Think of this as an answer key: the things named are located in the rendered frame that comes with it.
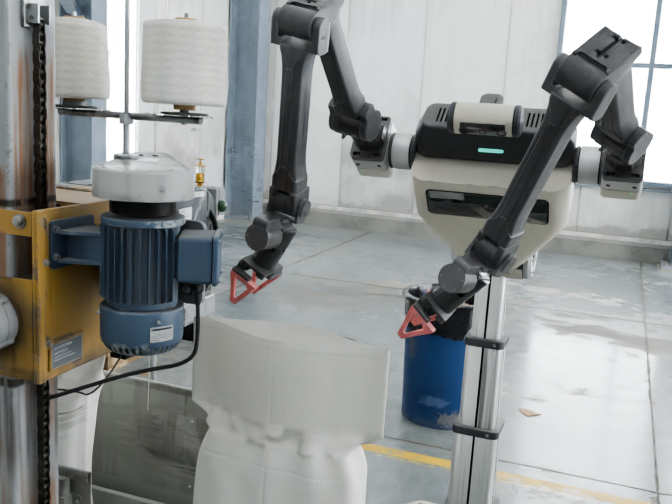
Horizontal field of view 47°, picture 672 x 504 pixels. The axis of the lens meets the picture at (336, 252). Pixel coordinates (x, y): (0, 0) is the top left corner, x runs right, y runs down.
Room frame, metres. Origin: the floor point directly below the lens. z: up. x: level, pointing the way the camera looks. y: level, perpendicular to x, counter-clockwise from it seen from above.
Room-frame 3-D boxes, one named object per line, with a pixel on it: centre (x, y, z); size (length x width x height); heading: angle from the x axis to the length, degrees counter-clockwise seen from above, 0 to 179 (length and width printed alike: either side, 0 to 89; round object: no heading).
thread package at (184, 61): (1.53, 0.31, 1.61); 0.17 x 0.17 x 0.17
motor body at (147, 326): (1.39, 0.35, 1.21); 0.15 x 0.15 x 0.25
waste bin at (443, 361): (3.84, -0.59, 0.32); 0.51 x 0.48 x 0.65; 160
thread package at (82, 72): (1.62, 0.55, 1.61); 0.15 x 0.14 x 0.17; 70
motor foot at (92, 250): (1.38, 0.44, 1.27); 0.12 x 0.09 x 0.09; 160
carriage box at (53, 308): (1.50, 0.57, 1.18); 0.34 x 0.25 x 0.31; 160
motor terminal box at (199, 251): (1.40, 0.25, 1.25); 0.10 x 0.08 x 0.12; 5
